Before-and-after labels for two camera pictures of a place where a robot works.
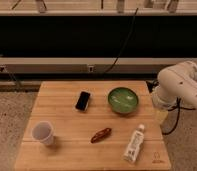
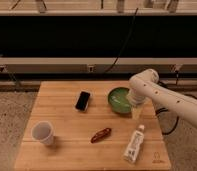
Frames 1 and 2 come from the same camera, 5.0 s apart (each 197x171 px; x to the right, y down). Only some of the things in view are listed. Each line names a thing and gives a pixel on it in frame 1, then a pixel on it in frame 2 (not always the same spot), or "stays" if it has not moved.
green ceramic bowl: (123, 100) stays
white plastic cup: (43, 131) stays
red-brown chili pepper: (100, 135) stays
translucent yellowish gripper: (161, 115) to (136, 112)
